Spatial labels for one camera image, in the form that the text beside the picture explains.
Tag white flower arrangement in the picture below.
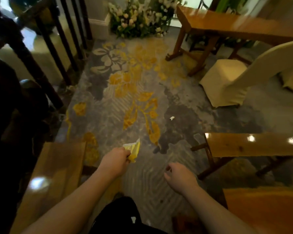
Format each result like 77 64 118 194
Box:
108 0 187 39

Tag person's right forearm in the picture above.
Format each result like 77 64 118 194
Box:
182 184 259 234

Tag dark wooden stair railing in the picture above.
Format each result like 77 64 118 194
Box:
0 0 93 110

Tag person's right hand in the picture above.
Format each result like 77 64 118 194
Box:
164 162 199 195

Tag person's black trousers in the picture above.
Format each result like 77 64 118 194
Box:
88 196 169 234

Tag long glossy wooden table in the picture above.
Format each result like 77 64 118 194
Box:
165 5 293 77

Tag person's left hand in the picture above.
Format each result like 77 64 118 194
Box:
98 147 131 179

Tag yellow paper wrapper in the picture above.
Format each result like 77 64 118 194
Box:
123 138 141 163

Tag grey and yellow floral carpet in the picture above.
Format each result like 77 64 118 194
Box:
55 38 293 234

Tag glossy wooden side table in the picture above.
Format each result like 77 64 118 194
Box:
9 142 87 234

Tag orange wooden table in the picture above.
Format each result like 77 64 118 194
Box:
223 187 293 234

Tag person's left forearm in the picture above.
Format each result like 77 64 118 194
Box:
21 166 120 234

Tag glossy wooden table with cross legs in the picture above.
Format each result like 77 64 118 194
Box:
190 132 293 181

